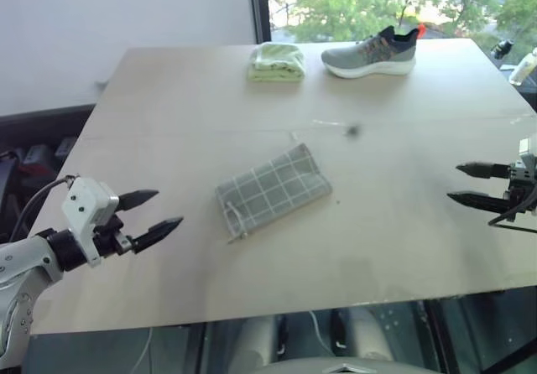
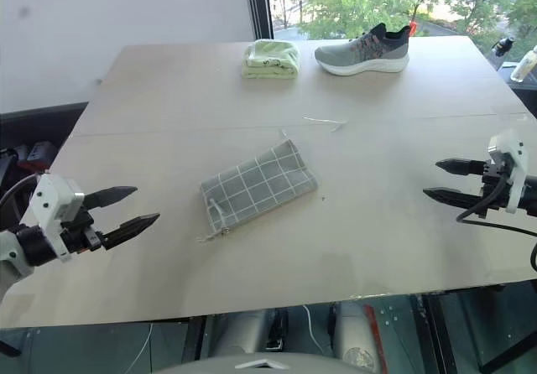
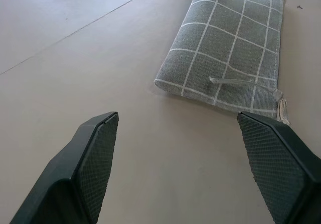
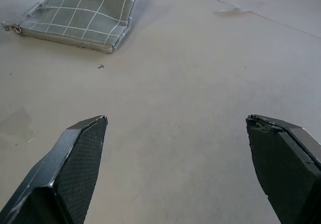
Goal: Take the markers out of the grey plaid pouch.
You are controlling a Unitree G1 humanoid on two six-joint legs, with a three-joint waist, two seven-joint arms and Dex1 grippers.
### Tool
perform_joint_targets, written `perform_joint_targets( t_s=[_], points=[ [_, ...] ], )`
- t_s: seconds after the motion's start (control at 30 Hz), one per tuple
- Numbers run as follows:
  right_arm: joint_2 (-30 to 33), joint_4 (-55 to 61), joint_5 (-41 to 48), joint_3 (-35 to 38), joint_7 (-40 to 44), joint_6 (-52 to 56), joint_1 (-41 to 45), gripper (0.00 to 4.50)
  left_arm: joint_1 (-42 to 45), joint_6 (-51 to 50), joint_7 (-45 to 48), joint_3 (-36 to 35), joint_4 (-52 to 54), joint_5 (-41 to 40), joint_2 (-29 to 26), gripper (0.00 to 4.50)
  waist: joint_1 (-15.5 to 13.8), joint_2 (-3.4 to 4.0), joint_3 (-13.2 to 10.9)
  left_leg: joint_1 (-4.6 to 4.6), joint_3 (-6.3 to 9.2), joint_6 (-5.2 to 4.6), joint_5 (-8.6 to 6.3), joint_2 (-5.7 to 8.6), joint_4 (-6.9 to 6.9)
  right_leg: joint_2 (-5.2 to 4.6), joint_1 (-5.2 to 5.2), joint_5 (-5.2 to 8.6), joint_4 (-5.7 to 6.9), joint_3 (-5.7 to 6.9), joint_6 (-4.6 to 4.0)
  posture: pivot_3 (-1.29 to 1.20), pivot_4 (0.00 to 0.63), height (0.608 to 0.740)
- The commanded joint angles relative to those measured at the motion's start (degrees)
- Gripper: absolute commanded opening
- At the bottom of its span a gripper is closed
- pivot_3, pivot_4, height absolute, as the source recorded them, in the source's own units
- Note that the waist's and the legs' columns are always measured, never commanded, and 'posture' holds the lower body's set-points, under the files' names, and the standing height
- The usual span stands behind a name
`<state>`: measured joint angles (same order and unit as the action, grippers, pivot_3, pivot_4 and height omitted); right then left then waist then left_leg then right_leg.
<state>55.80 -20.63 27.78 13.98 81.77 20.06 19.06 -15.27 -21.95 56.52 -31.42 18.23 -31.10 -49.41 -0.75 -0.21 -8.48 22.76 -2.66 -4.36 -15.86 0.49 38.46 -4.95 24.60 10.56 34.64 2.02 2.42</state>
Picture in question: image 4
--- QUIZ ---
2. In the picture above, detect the green grid-pattern zipper pouch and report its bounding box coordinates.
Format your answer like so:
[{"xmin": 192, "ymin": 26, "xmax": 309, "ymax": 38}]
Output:
[{"xmin": 1, "ymin": 0, "xmax": 140, "ymax": 54}]

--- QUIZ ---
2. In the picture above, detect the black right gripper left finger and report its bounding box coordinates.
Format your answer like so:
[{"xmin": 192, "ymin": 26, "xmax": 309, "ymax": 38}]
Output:
[{"xmin": 0, "ymin": 115, "xmax": 109, "ymax": 224}]

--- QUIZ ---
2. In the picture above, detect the clear tape strip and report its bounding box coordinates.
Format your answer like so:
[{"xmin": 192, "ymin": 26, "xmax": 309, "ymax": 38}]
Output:
[{"xmin": 212, "ymin": 1, "xmax": 266, "ymax": 17}]

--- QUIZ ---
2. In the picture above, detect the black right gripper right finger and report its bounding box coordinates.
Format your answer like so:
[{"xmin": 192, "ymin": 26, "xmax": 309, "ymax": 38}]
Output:
[{"xmin": 245, "ymin": 114, "xmax": 321, "ymax": 224}]

